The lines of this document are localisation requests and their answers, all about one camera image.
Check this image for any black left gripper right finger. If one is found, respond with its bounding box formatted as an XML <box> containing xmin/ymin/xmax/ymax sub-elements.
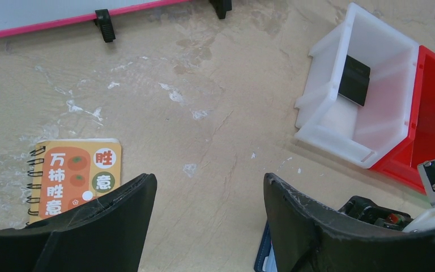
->
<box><xmin>263</xmin><ymin>173</ymin><xmax>435</xmax><ymax>271</ymax></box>

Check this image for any white plastic bin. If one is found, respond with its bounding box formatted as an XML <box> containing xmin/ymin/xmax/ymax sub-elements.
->
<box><xmin>295</xmin><ymin>3</ymin><xmax>419</xmax><ymax>168</ymax></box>

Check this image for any black card in bin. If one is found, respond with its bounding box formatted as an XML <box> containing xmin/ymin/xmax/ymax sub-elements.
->
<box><xmin>338</xmin><ymin>55</ymin><xmax>371</xmax><ymax>107</ymax></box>

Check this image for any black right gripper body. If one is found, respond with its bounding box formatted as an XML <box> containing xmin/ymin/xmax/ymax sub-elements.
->
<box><xmin>338</xmin><ymin>195</ymin><xmax>413</xmax><ymax>230</ymax></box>

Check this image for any orange circuit board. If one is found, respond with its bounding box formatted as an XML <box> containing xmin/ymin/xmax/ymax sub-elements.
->
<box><xmin>27</xmin><ymin>138</ymin><xmax>122</xmax><ymax>224</ymax></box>

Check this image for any red plastic bin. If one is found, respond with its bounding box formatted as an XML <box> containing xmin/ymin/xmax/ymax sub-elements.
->
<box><xmin>371</xmin><ymin>45</ymin><xmax>435</xmax><ymax>194</ymax></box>

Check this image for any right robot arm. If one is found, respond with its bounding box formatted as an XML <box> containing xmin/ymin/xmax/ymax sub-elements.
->
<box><xmin>339</xmin><ymin>195</ymin><xmax>435</xmax><ymax>233</ymax></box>

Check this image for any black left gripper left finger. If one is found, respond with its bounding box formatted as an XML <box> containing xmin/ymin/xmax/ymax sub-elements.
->
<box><xmin>0</xmin><ymin>173</ymin><xmax>157</xmax><ymax>271</ymax></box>

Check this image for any blue leather card holder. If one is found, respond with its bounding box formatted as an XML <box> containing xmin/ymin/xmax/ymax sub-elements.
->
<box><xmin>254</xmin><ymin>222</ymin><xmax>278</xmax><ymax>272</ymax></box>

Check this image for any pink framed whiteboard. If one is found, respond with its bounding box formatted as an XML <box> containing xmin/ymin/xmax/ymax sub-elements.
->
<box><xmin>0</xmin><ymin>0</ymin><xmax>175</xmax><ymax>43</ymax></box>

